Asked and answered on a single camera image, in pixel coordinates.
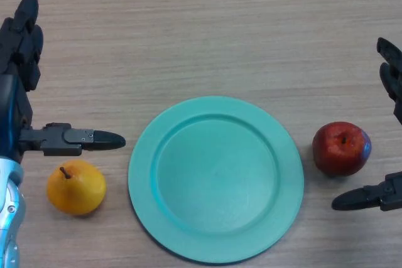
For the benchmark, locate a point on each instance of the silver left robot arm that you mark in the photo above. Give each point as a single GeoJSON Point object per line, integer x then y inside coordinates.
{"type": "Point", "coordinates": [9, 211]}

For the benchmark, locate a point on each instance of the red apple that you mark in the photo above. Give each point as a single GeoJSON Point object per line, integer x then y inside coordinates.
{"type": "Point", "coordinates": [340, 150]}

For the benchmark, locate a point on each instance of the green round plate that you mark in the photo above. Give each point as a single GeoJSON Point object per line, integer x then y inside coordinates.
{"type": "Point", "coordinates": [216, 180]}

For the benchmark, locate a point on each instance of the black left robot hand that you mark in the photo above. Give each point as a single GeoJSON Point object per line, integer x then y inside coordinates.
{"type": "Point", "coordinates": [15, 101]}

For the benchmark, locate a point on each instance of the yellow pear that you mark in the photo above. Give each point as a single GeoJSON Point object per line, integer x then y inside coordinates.
{"type": "Point", "coordinates": [77, 191]}

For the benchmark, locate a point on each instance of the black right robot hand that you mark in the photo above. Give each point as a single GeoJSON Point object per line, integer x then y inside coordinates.
{"type": "Point", "coordinates": [361, 197]}

